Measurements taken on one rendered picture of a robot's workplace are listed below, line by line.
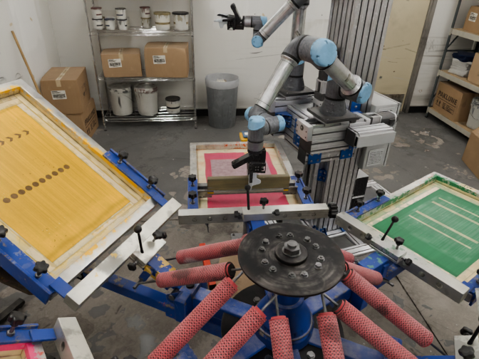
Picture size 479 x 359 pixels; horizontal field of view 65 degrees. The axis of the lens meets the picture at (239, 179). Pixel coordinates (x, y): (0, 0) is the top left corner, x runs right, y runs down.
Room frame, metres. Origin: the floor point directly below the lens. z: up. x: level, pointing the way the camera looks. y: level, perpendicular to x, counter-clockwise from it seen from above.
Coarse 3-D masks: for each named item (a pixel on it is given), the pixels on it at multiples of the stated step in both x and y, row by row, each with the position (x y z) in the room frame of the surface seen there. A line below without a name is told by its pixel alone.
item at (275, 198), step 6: (240, 156) 2.10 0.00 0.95; (270, 162) 2.03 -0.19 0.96; (240, 168) 1.94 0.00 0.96; (246, 168) 1.95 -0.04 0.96; (270, 168) 1.96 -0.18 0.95; (246, 174) 1.88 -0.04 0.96; (264, 174) 1.88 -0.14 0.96; (270, 174) 1.89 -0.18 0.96; (276, 174) 1.89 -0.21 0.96; (276, 192) 1.69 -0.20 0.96; (252, 198) 1.63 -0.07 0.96; (258, 198) 1.63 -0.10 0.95; (270, 198) 1.63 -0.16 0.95; (276, 198) 1.63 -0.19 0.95; (282, 198) 1.64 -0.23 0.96; (252, 204) 1.57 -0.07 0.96; (258, 204) 1.57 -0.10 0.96; (270, 204) 1.57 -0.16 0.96; (276, 204) 1.57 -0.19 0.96; (282, 204) 1.58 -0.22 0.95; (288, 204) 1.58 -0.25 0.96
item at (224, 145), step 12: (192, 144) 2.18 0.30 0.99; (204, 144) 2.19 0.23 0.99; (216, 144) 2.19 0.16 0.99; (228, 144) 2.20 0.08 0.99; (240, 144) 2.21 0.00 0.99; (264, 144) 2.23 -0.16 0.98; (276, 144) 2.22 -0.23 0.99; (192, 156) 2.01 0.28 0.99; (192, 168) 1.86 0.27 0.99; (288, 168) 1.90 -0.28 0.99
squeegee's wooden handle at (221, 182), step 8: (224, 176) 1.59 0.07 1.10; (232, 176) 1.59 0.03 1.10; (240, 176) 1.59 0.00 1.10; (248, 176) 1.59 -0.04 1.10; (264, 176) 1.60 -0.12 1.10; (272, 176) 1.60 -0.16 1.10; (280, 176) 1.60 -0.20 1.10; (288, 176) 1.61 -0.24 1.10; (208, 184) 1.55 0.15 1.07; (216, 184) 1.56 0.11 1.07; (224, 184) 1.56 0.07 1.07; (232, 184) 1.57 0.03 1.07; (240, 184) 1.57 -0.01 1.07; (256, 184) 1.58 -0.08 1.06; (264, 184) 1.59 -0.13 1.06; (272, 184) 1.59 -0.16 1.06; (280, 184) 1.60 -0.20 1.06; (288, 184) 1.60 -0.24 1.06
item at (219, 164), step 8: (232, 152) 2.15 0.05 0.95; (208, 160) 2.03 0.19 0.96; (216, 160) 2.03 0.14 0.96; (224, 160) 2.04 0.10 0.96; (232, 160) 2.04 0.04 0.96; (208, 168) 1.93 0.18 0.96; (216, 168) 1.93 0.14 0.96; (224, 168) 1.94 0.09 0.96; (232, 168) 1.94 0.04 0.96; (208, 176) 1.84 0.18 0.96; (216, 176) 1.84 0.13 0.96; (208, 200) 1.59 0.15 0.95; (216, 200) 1.60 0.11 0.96; (224, 200) 1.60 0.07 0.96; (232, 200) 1.60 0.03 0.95; (240, 200) 1.60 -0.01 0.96
